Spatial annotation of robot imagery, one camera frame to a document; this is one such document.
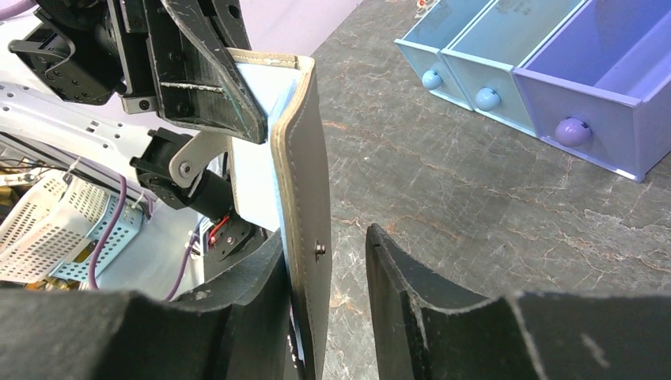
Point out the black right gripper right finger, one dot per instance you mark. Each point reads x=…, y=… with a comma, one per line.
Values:
x=428, y=327

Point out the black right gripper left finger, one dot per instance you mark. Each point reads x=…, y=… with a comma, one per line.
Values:
x=234, y=327

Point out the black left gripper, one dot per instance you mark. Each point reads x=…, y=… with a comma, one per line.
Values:
x=168, y=57

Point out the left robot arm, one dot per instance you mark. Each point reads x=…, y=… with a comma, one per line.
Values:
x=169, y=161

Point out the light blue left drawer box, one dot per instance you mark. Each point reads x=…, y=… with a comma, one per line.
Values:
x=422, y=46

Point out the light blue drawer box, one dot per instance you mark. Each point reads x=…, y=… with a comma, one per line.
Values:
x=503, y=37
x=422, y=46

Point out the purple plastic drawer box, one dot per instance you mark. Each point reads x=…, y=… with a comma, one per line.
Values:
x=600, y=87

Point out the light blue middle drawer box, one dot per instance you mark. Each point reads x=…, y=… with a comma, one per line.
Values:
x=503, y=37

